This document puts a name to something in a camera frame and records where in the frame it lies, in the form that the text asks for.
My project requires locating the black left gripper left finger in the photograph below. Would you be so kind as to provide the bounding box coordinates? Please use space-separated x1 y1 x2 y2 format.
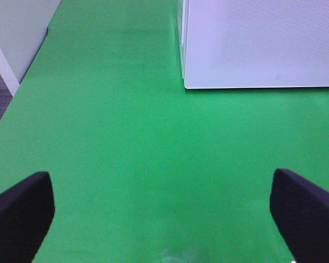
0 171 55 262

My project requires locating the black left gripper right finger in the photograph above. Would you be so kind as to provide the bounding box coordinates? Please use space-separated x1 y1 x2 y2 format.
269 169 329 262

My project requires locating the white microwave door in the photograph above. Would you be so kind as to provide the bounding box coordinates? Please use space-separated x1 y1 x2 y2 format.
184 1 329 89

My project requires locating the green table cloth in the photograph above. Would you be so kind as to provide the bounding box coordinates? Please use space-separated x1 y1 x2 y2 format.
0 1 329 262

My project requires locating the white microwave oven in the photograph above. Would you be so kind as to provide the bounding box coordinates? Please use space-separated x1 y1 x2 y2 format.
177 0 188 80

